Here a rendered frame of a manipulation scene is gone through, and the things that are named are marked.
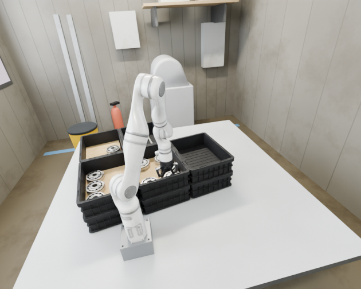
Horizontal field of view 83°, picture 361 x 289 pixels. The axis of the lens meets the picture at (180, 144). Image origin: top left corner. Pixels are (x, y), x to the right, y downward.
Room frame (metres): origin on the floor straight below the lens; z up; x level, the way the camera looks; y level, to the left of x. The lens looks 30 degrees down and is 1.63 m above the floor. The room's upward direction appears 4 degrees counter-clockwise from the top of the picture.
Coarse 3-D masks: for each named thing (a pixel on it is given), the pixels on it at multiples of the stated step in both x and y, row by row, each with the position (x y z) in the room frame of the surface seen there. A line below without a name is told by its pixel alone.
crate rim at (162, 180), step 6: (156, 144) 1.25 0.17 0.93; (174, 150) 1.15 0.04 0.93; (186, 168) 0.95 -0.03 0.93; (174, 174) 0.90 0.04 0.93; (180, 174) 0.90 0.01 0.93; (186, 174) 0.91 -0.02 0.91; (156, 180) 0.86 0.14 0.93; (162, 180) 0.86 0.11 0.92; (168, 180) 0.88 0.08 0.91; (144, 186) 0.83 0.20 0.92
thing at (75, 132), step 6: (72, 126) 2.51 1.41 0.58; (78, 126) 2.49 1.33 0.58; (84, 126) 2.48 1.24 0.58; (90, 126) 2.47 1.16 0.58; (96, 126) 2.47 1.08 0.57; (72, 132) 2.31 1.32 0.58; (78, 132) 2.30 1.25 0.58; (84, 132) 2.30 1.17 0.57; (90, 132) 2.34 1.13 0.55; (96, 132) 2.43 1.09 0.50; (72, 138) 2.31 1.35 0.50; (78, 138) 2.28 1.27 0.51
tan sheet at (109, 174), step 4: (112, 168) 1.14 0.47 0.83; (116, 168) 1.14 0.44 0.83; (120, 168) 1.13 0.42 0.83; (124, 168) 1.13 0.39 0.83; (104, 172) 1.10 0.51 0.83; (108, 172) 1.10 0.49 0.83; (112, 172) 1.09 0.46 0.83; (116, 172) 1.09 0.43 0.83; (120, 172) 1.09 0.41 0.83; (104, 176) 1.06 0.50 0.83; (108, 176) 1.05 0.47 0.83; (112, 176) 1.05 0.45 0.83; (104, 180) 1.01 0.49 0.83; (108, 180) 1.01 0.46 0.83; (108, 184) 0.97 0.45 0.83; (108, 188) 0.94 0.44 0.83; (108, 192) 0.90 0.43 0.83
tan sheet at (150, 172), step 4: (148, 160) 1.21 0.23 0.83; (152, 160) 1.20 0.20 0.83; (152, 164) 1.15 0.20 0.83; (148, 168) 1.11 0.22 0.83; (152, 168) 1.11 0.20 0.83; (140, 172) 1.07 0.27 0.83; (144, 172) 1.07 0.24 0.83; (148, 172) 1.07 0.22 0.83; (152, 172) 1.06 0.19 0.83; (140, 176) 1.03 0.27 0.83; (144, 176) 1.03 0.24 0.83; (148, 176) 1.03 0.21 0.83; (152, 176) 1.02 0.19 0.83; (156, 176) 1.02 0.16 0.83; (140, 180) 0.99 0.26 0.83
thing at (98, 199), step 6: (108, 156) 1.14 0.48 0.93; (78, 174) 0.96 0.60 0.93; (78, 180) 0.91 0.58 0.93; (78, 186) 0.85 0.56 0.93; (78, 192) 0.81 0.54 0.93; (78, 198) 0.76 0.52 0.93; (96, 198) 0.75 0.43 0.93; (102, 198) 0.76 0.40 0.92; (108, 198) 0.77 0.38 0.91; (78, 204) 0.72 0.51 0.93; (84, 204) 0.73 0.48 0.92; (90, 204) 0.74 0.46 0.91
